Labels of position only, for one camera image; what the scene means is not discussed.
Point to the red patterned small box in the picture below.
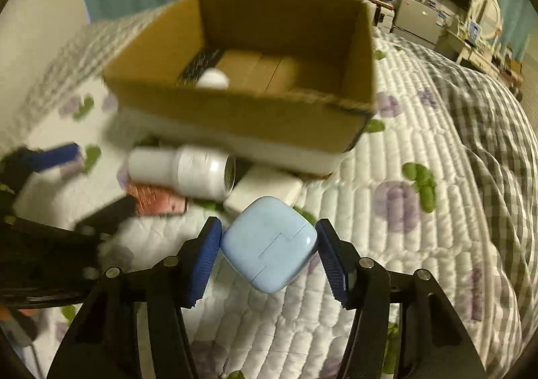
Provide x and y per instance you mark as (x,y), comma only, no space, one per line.
(157,199)

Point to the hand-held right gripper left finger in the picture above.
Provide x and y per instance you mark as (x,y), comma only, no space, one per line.
(205,265)

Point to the grey cabinet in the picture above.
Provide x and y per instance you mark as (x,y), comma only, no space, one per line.
(418,17)

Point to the cardboard box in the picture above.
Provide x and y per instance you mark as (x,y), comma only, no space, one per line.
(252,118)

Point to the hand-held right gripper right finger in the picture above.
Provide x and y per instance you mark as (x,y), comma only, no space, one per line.
(335,267)

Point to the light blue earbud case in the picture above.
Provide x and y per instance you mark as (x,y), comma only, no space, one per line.
(269,246)

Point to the white plastic bottle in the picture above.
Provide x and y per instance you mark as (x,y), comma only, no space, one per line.
(185,171)

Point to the grey checkered blanket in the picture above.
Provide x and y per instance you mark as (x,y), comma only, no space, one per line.
(491,143)

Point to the white flat box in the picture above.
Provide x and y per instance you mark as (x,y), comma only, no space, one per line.
(269,190)

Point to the white vanity table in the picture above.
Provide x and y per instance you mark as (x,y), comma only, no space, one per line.
(466,49)

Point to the floral quilted bedspread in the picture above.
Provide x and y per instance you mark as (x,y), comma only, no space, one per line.
(420,211)

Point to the white round object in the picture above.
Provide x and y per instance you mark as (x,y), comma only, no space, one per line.
(212,79)

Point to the dark patterned packet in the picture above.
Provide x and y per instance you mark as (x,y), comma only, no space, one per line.
(196,63)

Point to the white vanity mirror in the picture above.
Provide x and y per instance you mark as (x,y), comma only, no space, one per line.
(487,13)

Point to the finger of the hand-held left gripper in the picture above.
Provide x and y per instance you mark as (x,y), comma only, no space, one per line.
(110,214)
(52,158)

